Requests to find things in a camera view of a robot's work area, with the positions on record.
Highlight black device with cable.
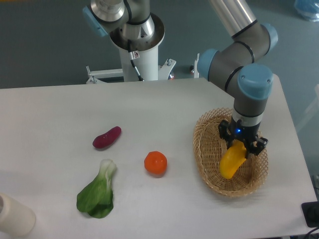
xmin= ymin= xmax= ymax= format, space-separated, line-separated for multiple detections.
xmin=301 ymin=201 xmax=319 ymax=239

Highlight orange tangerine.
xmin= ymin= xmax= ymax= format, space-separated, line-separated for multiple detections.
xmin=144 ymin=151 xmax=167 ymax=175

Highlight green bok choy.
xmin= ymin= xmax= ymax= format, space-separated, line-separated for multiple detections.
xmin=76 ymin=159 xmax=117 ymax=219

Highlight purple sweet potato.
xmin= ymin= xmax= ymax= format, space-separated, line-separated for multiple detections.
xmin=92 ymin=126 xmax=122 ymax=149

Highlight blue plastic bag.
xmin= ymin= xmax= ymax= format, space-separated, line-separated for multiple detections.
xmin=294 ymin=0 xmax=319 ymax=22

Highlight cream cylindrical container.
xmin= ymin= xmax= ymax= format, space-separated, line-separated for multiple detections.
xmin=0 ymin=193 xmax=36 ymax=237

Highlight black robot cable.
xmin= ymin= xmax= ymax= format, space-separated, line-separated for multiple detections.
xmin=127 ymin=39 xmax=145 ymax=82

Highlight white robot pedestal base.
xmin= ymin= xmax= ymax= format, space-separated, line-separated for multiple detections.
xmin=86 ymin=13 xmax=176 ymax=84

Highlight woven bamboo basket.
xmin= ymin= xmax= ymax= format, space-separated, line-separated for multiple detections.
xmin=193 ymin=108 xmax=268 ymax=197

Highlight yellow mango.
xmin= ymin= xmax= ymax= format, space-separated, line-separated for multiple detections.
xmin=219 ymin=140 xmax=247 ymax=179

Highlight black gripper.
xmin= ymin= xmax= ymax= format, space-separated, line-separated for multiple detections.
xmin=218 ymin=118 xmax=268 ymax=158

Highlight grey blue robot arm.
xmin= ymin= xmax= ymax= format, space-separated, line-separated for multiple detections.
xmin=82 ymin=0 xmax=278 ymax=155

